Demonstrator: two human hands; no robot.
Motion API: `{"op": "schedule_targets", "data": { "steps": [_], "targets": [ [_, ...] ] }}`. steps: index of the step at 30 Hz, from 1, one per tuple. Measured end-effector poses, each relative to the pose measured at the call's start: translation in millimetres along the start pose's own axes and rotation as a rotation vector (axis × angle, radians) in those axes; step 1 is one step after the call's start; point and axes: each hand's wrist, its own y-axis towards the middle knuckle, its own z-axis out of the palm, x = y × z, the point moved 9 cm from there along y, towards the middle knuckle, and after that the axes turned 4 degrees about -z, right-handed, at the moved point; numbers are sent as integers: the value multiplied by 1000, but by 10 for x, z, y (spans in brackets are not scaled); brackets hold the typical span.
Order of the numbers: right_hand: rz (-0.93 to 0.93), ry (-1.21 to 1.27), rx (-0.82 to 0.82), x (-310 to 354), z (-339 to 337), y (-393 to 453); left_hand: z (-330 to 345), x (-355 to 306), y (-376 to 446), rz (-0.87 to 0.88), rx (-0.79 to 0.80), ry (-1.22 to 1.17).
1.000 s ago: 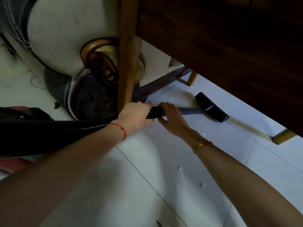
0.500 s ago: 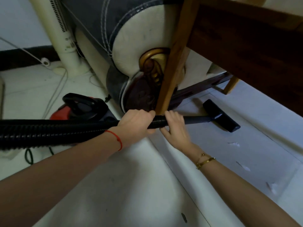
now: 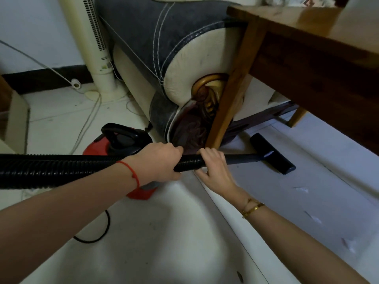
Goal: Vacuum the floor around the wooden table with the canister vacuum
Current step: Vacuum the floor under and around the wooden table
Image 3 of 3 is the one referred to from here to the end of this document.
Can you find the person's left hand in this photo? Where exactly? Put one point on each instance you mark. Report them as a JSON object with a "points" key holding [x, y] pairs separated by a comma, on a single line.
{"points": [[154, 162]]}

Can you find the person's right hand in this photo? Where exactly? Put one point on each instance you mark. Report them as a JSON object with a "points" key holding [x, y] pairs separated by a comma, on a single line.
{"points": [[217, 177]]}

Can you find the person's left thumb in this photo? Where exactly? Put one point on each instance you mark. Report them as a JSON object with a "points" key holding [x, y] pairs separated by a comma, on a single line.
{"points": [[174, 175]]}

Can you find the person's right thumb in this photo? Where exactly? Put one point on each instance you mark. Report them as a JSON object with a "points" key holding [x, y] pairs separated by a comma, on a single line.
{"points": [[202, 175]]}

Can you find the black vacuum wand with nozzle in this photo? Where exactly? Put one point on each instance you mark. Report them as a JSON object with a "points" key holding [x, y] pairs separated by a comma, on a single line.
{"points": [[272, 158]]}

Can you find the person's right forearm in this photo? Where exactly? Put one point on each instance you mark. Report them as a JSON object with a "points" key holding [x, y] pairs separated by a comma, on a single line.
{"points": [[290, 242]]}

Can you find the person's left forearm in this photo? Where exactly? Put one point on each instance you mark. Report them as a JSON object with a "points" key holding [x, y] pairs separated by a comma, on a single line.
{"points": [[59, 221]]}

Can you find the red vacuum cleaner body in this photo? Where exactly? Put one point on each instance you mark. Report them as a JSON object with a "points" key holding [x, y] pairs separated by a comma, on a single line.
{"points": [[121, 143]]}

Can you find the grey and cream sofa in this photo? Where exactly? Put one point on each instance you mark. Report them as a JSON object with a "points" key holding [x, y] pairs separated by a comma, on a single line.
{"points": [[165, 50]]}

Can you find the white tower fan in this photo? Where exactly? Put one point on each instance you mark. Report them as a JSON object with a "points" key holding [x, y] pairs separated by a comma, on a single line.
{"points": [[97, 56]]}

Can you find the brown wooden table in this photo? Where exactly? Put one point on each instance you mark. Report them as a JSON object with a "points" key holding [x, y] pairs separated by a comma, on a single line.
{"points": [[311, 56]]}

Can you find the white cabinet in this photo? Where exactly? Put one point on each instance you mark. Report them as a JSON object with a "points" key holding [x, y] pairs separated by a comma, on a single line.
{"points": [[16, 121]]}

